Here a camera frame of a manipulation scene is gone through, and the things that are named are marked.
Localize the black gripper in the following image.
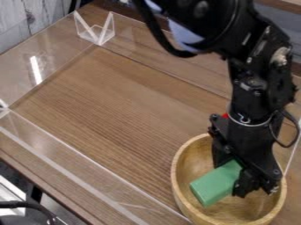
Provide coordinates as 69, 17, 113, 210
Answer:
208, 113, 282, 198

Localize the red plush strawberry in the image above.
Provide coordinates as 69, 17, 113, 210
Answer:
222, 113, 228, 119

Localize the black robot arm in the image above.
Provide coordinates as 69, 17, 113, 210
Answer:
132, 0, 297, 198

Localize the green rectangular block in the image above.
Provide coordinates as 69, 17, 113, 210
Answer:
190, 160, 242, 207

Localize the clear acrylic enclosure wall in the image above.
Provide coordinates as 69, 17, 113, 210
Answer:
0, 16, 231, 225

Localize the black table leg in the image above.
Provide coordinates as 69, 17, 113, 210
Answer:
30, 186, 42, 203

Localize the brown wooden bowl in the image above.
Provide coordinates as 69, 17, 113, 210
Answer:
169, 134, 286, 225

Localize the black cable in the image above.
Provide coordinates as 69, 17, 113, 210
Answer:
0, 200, 57, 225

